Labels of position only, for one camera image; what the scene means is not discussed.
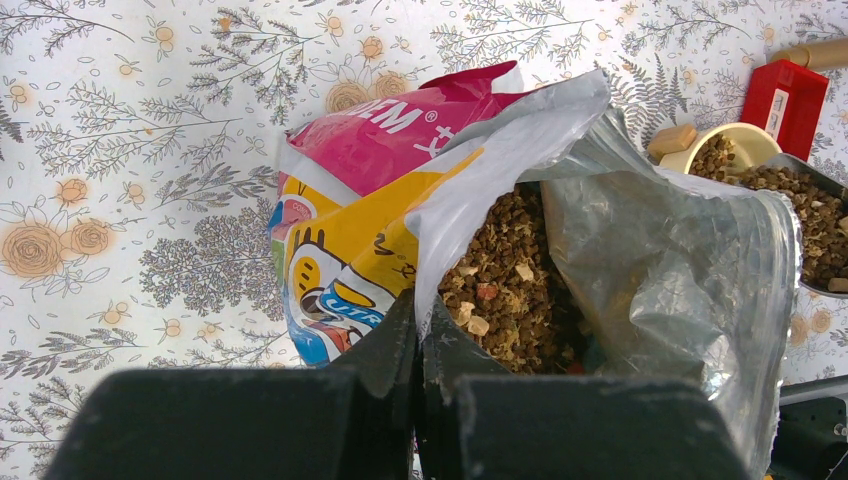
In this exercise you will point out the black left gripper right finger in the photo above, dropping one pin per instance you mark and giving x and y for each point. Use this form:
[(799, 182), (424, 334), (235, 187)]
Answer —
[(477, 420)]

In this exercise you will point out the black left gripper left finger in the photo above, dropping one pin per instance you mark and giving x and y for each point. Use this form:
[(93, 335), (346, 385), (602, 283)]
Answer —
[(348, 420)]

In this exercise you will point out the cat print pet food bag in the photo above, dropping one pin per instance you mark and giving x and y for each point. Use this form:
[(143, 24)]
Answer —
[(678, 275)]

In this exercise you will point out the metal food scoop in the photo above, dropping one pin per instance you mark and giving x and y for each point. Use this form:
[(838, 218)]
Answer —
[(820, 204)]

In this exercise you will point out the brown pet food kibble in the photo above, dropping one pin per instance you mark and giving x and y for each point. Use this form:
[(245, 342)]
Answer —
[(506, 293)]

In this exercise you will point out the cream pet bowl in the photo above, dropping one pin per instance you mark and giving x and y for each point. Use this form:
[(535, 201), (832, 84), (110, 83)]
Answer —
[(722, 152)]

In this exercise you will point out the small wooden block near bowl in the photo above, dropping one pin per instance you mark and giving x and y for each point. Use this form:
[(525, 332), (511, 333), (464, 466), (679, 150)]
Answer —
[(671, 140)]

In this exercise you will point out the floral patterned table mat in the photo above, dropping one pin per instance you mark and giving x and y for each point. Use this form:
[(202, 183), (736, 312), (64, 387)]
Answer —
[(138, 145)]

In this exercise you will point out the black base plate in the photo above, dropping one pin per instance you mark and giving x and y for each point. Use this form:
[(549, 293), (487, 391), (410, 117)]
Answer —
[(811, 441)]

